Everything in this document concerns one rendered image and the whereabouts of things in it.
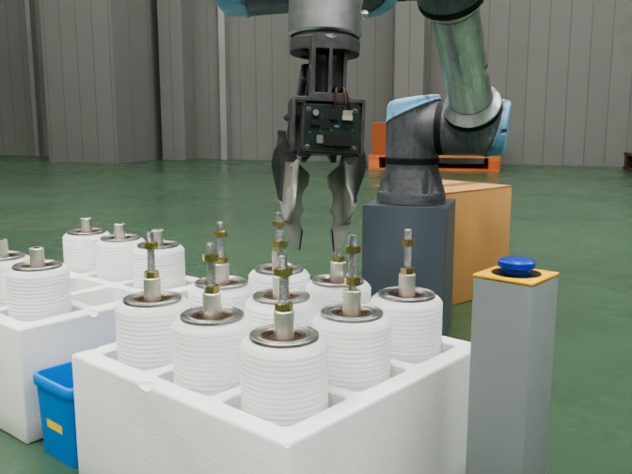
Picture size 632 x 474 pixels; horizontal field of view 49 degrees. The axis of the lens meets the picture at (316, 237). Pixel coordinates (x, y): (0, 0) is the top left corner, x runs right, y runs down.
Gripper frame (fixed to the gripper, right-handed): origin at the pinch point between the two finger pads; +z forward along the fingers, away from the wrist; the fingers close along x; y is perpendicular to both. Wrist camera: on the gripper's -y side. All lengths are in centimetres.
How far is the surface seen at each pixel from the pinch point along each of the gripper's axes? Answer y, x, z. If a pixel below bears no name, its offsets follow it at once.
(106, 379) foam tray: -13.3, -23.8, 19.1
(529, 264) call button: 1.7, 23.2, 2.3
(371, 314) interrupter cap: -7.0, 7.8, 9.5
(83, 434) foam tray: -18.9, -27.6, 27.9
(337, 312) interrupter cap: -9.2, 4.0, 9.7
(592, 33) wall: -593, 341, -173
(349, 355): -4.4, 4.8, 13.9
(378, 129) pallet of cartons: -566, 122, -66
